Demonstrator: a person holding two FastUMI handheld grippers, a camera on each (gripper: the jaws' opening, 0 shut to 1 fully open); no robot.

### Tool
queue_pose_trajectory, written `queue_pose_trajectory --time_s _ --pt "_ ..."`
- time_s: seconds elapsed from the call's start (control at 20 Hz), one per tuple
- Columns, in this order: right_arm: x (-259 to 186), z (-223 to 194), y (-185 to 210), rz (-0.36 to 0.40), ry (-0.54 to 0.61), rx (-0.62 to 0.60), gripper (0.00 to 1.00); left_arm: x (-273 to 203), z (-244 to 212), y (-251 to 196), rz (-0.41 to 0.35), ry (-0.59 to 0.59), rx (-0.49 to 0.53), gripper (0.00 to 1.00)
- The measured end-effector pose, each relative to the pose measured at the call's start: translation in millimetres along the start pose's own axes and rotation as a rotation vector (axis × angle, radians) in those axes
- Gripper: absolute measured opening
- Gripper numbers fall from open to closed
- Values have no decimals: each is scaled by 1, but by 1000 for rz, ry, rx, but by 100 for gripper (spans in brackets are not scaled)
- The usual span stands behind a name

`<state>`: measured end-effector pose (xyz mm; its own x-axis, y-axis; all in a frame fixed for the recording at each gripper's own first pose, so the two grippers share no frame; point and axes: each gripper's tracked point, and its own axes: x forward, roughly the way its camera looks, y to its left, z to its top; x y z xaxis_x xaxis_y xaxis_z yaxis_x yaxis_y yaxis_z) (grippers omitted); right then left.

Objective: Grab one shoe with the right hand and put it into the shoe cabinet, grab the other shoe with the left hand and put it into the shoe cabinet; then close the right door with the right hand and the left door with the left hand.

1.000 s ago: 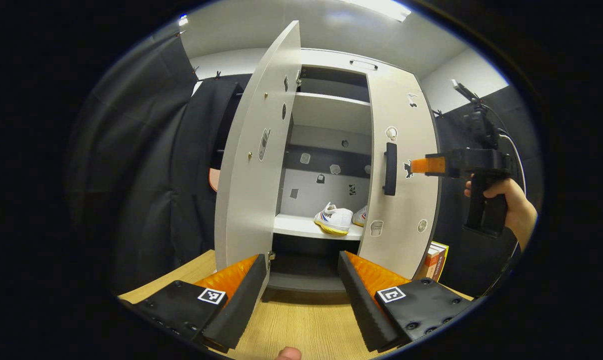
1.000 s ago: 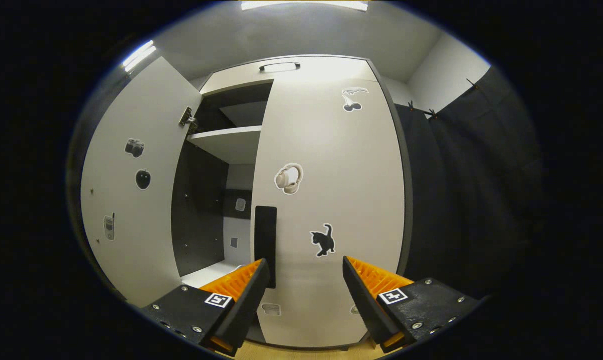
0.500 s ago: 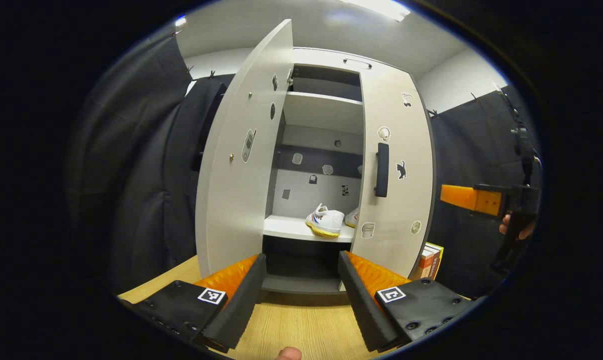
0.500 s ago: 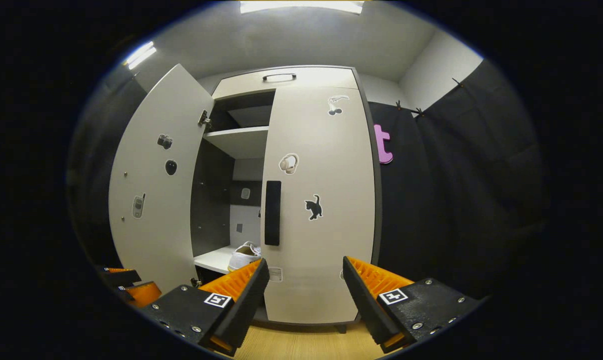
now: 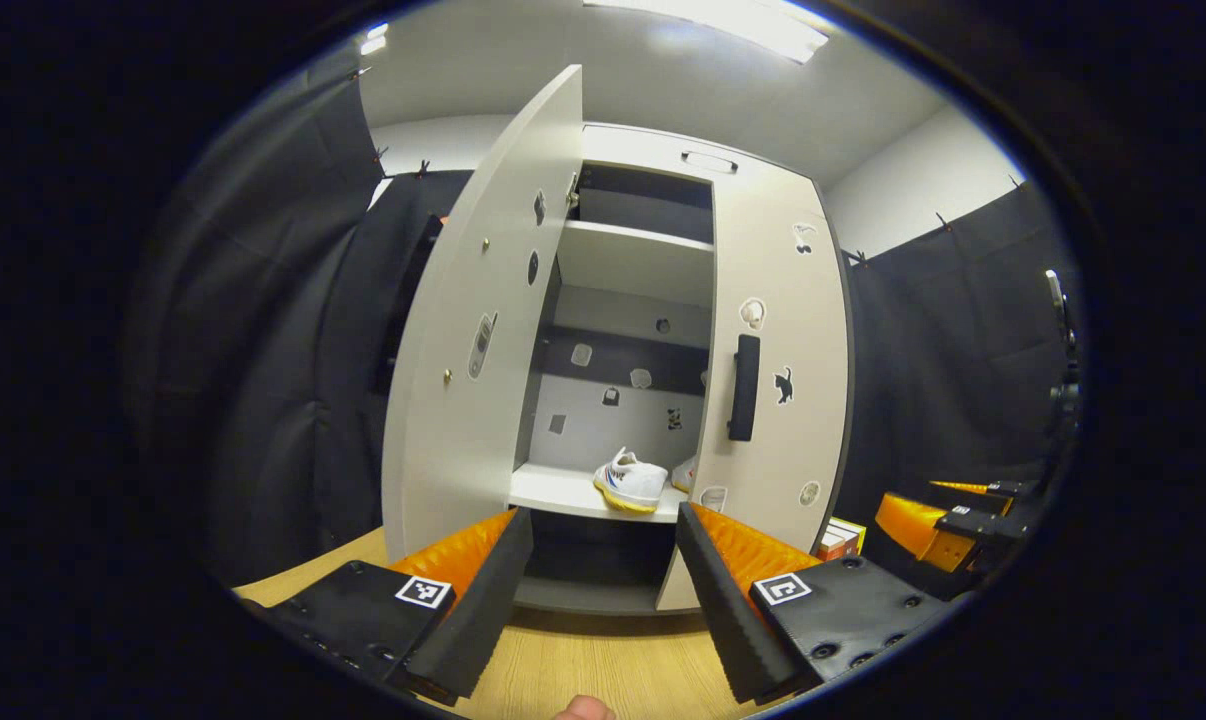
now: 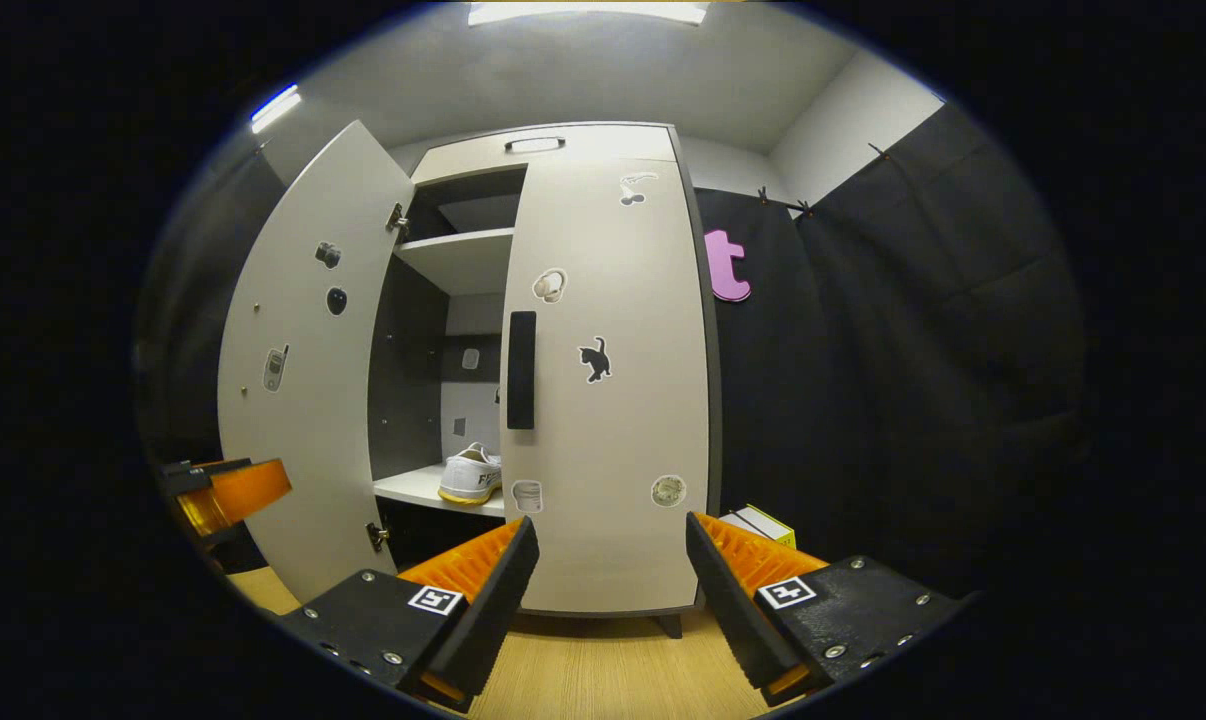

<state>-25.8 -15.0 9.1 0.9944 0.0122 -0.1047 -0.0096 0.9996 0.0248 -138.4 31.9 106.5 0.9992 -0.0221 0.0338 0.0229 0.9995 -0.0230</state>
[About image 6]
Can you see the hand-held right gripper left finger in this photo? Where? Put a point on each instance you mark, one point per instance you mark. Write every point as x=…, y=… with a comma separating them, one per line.
x=488, y=610

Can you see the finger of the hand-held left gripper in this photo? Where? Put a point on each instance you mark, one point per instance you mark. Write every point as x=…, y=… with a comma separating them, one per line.
x=203, y=475
x=198, y=515

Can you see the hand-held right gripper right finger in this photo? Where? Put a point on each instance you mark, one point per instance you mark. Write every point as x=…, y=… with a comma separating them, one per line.
x=728, y=600

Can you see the white shoe cabinet door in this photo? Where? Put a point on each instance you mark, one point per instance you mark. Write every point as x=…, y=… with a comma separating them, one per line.
x=303, y=450
x=613, y=430

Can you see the white shoe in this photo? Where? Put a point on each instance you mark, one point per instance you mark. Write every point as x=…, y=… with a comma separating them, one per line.
x=471, y=475

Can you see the white shoe cabinet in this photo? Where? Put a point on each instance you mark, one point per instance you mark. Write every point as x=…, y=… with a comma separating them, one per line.
x=613, y=145

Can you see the small colourful box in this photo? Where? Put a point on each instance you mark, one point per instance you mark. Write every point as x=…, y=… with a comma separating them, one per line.
x=758, y=525

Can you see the black backdrop cloth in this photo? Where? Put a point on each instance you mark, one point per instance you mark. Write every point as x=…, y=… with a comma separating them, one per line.
x=913, y=400

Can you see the small ceiling light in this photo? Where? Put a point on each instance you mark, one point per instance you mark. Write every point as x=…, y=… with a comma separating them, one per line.
x=275, y=108

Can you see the long ceiling light panel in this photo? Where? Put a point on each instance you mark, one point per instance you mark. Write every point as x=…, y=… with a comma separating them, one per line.
x=588, y=10

